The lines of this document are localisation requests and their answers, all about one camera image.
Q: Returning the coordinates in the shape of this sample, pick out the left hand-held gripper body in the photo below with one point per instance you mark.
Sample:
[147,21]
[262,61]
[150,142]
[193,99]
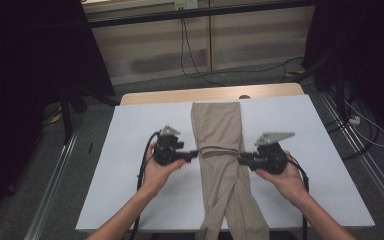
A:
[165,150]

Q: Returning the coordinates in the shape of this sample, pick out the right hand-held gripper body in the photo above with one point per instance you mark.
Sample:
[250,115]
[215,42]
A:
[271,158]

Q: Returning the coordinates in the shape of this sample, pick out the beige pants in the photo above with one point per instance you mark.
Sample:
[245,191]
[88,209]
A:
[220,126]

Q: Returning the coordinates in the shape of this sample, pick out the person's left hand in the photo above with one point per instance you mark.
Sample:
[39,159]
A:
[156,176]

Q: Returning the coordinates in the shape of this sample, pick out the person's right hand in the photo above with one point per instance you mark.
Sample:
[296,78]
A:
[288,183]

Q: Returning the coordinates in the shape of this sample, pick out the white table mat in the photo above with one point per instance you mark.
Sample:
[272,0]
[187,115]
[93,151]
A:
[133,126]

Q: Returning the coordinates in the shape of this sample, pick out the small black stick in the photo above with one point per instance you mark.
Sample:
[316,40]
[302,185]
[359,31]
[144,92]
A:
[90,147]

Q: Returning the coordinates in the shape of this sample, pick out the yellow floor tape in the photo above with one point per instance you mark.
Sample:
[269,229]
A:
[56,118]
[296,72]

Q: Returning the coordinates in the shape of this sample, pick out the white power strip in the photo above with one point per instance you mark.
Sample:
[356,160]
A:
[354,120]

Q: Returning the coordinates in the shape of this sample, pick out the black stand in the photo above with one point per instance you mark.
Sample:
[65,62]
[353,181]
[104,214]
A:
[339,86]
[67,123]

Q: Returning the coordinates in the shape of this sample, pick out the black horizontal bar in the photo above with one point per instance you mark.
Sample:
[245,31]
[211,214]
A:
[196,13]

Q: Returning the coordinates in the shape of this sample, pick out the black curtain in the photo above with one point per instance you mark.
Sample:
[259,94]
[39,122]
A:
[373,50]
[20,66]

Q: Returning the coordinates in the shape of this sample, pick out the metal floor rail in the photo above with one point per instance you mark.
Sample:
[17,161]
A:
[373,173]
[51,186]

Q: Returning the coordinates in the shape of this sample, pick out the white wall socket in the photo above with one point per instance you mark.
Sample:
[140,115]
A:
[186,4]

